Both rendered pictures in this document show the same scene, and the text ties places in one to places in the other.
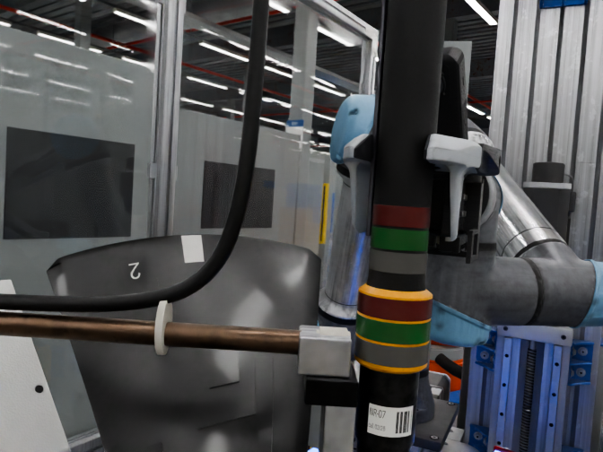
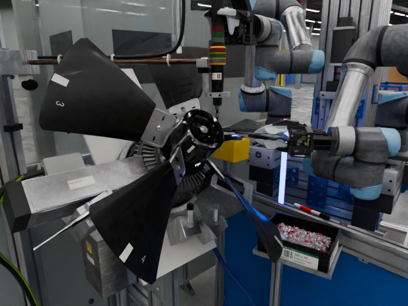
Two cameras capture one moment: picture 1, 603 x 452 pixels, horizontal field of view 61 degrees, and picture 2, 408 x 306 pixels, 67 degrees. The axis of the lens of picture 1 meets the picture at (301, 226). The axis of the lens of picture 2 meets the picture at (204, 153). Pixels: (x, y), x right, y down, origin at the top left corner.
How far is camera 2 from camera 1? 0.59 m
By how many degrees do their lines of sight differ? 18
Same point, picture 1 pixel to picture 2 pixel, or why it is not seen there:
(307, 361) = (198, 64)
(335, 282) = (246, 78)
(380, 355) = (212, 61)
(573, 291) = (303, 59)
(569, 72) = not seen: outside the picture
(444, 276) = (258, 57)
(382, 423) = (214, 76)
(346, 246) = (249, 61)
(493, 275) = (275, 55)
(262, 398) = (193, 80)
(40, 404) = not seen: hidden behind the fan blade
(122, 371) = (162, 77)
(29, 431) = not seen: hidden behind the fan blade
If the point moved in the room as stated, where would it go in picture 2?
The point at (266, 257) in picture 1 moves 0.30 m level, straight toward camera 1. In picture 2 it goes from (199, 51) to (174, 45)
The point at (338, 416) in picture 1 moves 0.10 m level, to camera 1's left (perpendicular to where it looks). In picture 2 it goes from (205, 76) to (169, 75)
